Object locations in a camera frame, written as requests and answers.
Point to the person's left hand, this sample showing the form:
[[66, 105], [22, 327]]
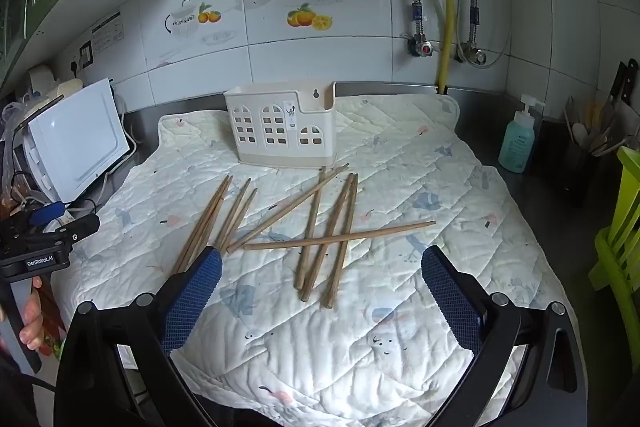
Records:
[[32, 322]]

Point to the pile of wooden chopsticks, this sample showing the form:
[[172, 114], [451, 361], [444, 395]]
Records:
[[339, 234]]

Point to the white wall label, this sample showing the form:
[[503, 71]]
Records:
[[107, 33]]

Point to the bunch of wooden spoons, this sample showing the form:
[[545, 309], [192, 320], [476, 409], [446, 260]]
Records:
[[582, 134]]

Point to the chrome water valve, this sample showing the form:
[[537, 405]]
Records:
[[475, 55]]

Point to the black utensil cup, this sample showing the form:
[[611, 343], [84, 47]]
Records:
[[585, 177]]

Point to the person's left forearm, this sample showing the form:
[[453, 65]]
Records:
[[20, 397]]

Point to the green plastic rack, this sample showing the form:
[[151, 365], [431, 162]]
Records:
[[620, 227]]

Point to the clear plastic bag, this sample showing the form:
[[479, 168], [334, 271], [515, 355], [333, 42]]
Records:
[[11, 122]]

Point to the cream plastic utensil holder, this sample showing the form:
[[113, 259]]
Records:
[[260, 132]]

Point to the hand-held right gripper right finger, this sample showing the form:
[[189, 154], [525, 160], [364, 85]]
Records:
[[450, 302]]

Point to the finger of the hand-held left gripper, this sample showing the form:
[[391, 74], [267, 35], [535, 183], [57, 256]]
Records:
[[47, 213], [80, 227]]

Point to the red-knob water valve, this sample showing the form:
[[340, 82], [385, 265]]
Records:
[[424, 48]]

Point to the teal pump soap bottle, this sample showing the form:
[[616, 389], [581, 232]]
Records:
[[517, 142]]

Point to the white microwave oven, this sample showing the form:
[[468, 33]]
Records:
[[75, 142]]

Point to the black plug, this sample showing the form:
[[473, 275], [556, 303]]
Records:
[[74, 69]]

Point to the wall socket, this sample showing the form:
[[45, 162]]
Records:
[[86, 54]]

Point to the white printed quilted mat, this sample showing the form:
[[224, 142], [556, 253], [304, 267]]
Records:
[[350, 357]]

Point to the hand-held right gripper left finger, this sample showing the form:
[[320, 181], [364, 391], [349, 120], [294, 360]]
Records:
[[192, 302]]

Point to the cream plastic container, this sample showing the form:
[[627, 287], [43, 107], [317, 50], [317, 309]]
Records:
[[65, 91]]

